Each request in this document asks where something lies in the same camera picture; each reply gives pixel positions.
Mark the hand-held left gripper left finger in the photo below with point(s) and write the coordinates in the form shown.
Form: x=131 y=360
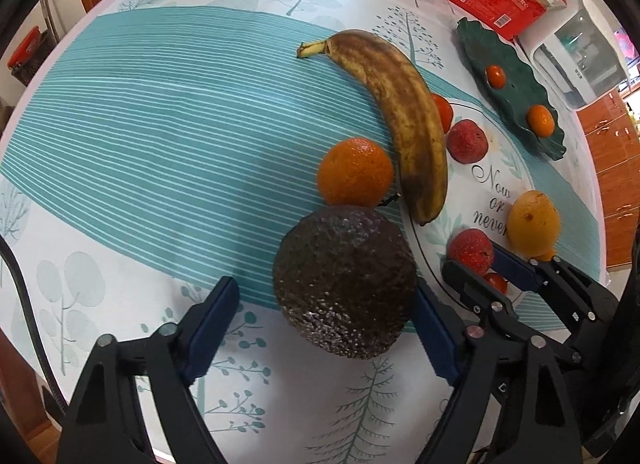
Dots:
x=220 y=314

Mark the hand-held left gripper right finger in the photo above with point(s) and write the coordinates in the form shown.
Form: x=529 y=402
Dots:
x=435 y=334

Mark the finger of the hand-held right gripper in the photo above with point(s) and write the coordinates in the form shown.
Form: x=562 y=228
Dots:
x=475 y=296
x=515 y=266

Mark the red cherry tomato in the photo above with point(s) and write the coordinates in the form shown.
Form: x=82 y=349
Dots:
x=496 y=284
x=444 y=114
x=496 y=76

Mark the dark avocado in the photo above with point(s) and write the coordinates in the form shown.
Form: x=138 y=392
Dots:
x=345 y=279

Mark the orange tangerine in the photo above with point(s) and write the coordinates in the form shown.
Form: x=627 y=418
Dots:
x=352 y=172

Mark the brown spotted banana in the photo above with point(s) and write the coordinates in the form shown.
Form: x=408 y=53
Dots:
x=400 y=94

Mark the dark green scalloped plate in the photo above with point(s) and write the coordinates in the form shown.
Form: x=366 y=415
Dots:
x=480 y=44

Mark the small orange kumquat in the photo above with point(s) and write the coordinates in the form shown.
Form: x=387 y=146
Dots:
x=541 y=120

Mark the tree print tablecloth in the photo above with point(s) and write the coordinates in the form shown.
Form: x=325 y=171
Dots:
x=150 y=144

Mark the white countertop appliance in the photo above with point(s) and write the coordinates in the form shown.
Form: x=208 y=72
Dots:
x=550 y=49

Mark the red lid jar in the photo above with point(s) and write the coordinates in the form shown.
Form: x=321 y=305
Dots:
x=30 y=57

